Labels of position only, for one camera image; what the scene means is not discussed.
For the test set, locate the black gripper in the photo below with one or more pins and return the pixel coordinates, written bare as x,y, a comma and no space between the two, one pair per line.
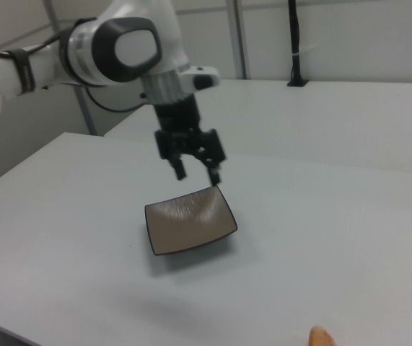
178,115

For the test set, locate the orange-brown bread piece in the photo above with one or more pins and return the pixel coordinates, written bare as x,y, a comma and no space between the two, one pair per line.
320,337

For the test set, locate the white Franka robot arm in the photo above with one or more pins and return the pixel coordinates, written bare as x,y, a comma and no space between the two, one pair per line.
94,47

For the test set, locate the square brown ceramic plate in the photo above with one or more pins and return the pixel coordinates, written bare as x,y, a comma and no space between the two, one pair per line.
187,223

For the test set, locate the black pole with base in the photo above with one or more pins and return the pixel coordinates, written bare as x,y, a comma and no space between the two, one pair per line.
294,39

